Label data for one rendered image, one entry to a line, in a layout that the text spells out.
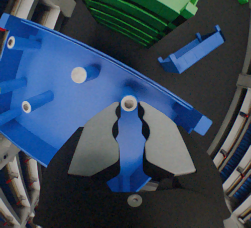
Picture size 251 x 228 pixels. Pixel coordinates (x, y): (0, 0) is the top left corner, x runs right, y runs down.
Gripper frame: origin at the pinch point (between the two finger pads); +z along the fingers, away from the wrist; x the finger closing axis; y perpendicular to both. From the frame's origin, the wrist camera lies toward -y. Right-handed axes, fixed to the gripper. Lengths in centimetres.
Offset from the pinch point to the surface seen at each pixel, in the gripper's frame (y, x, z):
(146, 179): 13.4, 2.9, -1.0
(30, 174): 74, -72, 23
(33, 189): 93, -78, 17
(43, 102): 1.6, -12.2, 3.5
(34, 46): -6.2, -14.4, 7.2
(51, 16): -19, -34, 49
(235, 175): 52, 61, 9
